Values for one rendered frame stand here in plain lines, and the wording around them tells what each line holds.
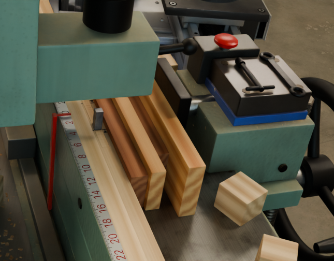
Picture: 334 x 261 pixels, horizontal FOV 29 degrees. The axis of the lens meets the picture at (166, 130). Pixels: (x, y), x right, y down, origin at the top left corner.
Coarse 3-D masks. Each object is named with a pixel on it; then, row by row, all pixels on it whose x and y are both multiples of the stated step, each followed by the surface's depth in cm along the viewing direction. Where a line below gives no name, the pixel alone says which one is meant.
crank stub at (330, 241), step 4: (324, 240) 99; (328, 240) 98; (332, 240) 98; (316, 244) 98; (320, 244) 98; (324, 244) 98; (328, 244) 98; (332, 244) 98; (316, 248) 98; (320, 248) 98; (324, 248) 98; (328, 248) 98; (332, 248) 98; (316, 252) 98; (320, 252) 98; (324, 252) 98; (328, 252) 98; (332, 252) 98
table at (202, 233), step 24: (48, 144) 80; (48, 168) 82; (216, 192) 75; (288, 192) 82; (72, 216) 71; (168, 216) 71; (192, 216) 72; (216, 216) 72; (264, 216) 73; (72, 240) 72; (168, 240) 68; (192, 240) 69; (216, 240) 69; (240, 240) 70
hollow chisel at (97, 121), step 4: (96, 108) 74; (100, 108) 74; (96, 112) 73; (100, 112) 74; (96, 116) 74; (100, 116) 74; (96, 120) 74; (100, 120) 74; (96, 124) 75; (100, 124) 75; (96, 128) 75; (100, 128) 75
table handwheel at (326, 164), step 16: (304, 80) 93; (320, 80) 91; (320, 96) 90; (320, 112) 93; (304, 160) 93; (320, 160) 94; (304, 176) 93; (320, 176) 92; (304, 192) 93; (320, 192) 93; (288, 224) 103; (288, 240) 101; (304, 256) 97; (320, 256) 95
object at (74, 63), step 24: (48, 24) 66; (72, 24) 67; (144, 24) 70; (48, 48) 63; (72, 48) 64; (96, 48) 65; (120, 48) 66; (144, 48) 67; (48, 72) 65; (72, 72) 66; (96, 72) 67; (120, 72) 68; (144, 72) 69; (48, 96) 67; (72, 96) 68; (96, 96) 69; (120, 96) 70
